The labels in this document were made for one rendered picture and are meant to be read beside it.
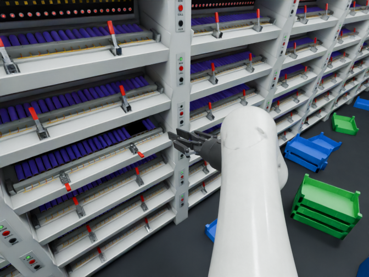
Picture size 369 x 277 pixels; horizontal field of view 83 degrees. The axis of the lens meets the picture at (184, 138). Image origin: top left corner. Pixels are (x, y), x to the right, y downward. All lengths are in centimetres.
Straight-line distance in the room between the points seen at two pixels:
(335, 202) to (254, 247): 140
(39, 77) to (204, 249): 116
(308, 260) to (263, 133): 121
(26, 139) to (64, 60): 25
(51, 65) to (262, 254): 62
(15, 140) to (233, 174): 62
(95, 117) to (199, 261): 97
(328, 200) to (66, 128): 148
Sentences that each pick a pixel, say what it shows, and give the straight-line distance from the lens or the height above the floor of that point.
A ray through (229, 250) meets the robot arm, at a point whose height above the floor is 100.
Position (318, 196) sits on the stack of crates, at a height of 16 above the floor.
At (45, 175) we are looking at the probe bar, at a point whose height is 72.
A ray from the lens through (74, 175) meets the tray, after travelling 86.
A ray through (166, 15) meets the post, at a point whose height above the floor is 117.
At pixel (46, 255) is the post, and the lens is 106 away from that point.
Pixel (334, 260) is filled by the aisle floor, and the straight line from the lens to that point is 160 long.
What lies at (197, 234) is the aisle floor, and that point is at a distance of 142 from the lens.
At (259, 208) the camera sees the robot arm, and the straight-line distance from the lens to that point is 29.
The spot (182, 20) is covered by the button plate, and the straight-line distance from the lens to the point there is 80.
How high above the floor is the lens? 124
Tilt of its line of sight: 36 degrees down
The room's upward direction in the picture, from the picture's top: straight up
